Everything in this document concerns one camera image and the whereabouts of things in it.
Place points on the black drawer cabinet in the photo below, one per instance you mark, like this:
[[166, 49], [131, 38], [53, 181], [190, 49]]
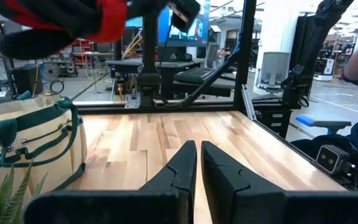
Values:
[[273, 119]]

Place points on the grey depth camera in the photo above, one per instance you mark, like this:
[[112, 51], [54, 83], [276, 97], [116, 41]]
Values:
[[329, 158]]

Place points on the computer monitor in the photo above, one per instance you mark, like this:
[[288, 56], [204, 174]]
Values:
[[197, 31]]

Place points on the red and black gardening glove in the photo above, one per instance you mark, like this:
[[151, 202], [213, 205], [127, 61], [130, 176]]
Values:
[[110, 21]]

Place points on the black floor box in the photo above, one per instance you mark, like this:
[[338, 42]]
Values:
[[26, 81]]

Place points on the grey office chair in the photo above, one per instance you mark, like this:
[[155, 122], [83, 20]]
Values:
[[273, 68]]

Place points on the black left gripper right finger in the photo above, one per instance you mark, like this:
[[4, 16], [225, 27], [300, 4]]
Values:
[[228, 193]]

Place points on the black desk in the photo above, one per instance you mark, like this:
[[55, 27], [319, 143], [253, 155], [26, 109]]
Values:
[[166, 63]]

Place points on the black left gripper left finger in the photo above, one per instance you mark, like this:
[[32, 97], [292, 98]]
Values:
[[166, 199]]

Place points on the artificial potted succulent plant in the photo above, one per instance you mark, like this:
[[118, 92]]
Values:
[[8, 199]]

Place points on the beige and green gardening bag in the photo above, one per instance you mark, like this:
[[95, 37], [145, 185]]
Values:
[[42, 149]]

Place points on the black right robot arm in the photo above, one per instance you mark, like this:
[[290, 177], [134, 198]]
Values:
[[150, 46]]

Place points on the black aluminium rig frame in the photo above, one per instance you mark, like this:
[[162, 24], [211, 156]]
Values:
[[244, 62]]

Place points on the blue padded armrest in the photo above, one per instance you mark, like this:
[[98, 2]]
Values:
[[322, 120]]

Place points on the black computer keyboard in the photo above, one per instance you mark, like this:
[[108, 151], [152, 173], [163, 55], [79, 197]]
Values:
[[194, 74]]

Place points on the grey metal mounting plate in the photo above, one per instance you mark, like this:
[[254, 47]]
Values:
[[132, 101]]

